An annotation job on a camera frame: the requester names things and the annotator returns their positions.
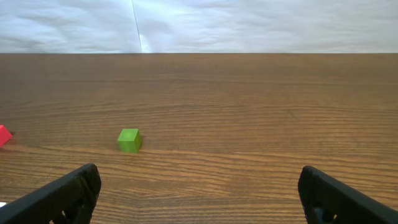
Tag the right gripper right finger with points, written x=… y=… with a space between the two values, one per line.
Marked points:
x=335 y=199

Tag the green cube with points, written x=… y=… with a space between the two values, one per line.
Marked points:
x=129 y=141

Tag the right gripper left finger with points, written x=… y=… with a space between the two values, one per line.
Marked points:
x=62 y=196

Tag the red cube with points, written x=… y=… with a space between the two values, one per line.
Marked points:
x=3 y=135

